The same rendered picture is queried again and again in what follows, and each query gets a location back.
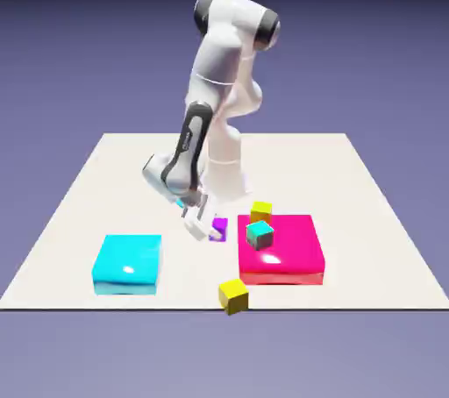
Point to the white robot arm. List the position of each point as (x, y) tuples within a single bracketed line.
[(217, 65)]

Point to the large pink box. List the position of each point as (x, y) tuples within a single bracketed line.
[(280, 247)]

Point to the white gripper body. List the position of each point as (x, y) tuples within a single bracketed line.
[(198, 227)]

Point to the small cyan cube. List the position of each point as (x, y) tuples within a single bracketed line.
[(259, 235)]

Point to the small yellow cube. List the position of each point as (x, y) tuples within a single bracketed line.
[(261, 210), (233, 296)]

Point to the small purple cube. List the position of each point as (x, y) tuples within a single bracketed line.
[(220, 226)]

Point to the large cyan box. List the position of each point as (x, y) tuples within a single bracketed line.
[(128, 264)]

